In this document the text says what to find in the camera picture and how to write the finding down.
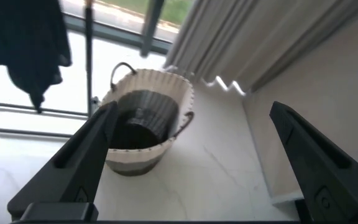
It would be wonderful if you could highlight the white laundry basket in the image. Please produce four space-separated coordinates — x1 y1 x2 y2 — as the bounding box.
99 61 195 177

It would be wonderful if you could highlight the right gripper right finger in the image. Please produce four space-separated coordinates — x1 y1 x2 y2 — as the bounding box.
268 101 358 222

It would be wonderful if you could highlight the black garment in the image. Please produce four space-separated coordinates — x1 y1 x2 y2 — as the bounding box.
0 0 73 113

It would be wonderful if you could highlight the beige curtain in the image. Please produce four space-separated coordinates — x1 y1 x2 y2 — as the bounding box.
163 0 358 94

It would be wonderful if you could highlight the black clothes rack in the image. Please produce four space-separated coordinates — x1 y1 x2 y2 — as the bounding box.
0 6 94 139

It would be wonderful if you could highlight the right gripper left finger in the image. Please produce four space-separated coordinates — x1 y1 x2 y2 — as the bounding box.
7 101 119 222

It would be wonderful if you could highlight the window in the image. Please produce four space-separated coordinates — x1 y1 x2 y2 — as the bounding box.
59 0 195 58

